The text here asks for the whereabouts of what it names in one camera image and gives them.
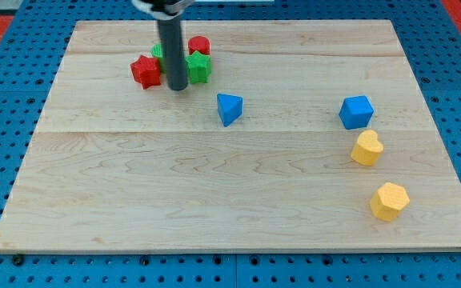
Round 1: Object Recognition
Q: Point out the blue triangle block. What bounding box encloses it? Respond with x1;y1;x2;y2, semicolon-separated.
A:
217;94;243;127

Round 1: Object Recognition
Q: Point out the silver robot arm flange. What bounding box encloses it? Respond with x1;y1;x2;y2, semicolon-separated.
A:
131;0;194;21

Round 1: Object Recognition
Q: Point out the green star block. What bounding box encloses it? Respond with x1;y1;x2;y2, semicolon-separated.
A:
186;50;212;84

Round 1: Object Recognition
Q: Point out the red cylinder block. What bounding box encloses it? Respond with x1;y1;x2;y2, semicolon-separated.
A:
187;35;210;55

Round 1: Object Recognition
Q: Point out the red star block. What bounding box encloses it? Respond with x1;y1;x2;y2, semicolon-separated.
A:
130;55;161;90

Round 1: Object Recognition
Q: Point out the light wooden board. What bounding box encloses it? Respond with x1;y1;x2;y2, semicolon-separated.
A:
0;20;461;255

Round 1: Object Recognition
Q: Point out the green cylinder block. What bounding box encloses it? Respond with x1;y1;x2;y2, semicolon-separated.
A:
151;43;166;73

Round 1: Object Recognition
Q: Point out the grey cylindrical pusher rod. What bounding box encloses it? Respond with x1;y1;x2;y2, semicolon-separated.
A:
157;14;188;91

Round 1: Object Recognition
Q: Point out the blue cube block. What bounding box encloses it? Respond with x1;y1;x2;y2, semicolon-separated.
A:
339;95;375;130

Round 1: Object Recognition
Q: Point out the yellow heart block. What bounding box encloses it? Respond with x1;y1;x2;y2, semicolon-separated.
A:
351;130;384;166

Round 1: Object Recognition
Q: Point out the yellow hexagon block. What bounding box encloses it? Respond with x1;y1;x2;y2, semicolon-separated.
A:
370;182;410;222

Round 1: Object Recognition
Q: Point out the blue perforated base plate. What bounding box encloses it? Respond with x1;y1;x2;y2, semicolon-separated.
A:
0;1;461;287

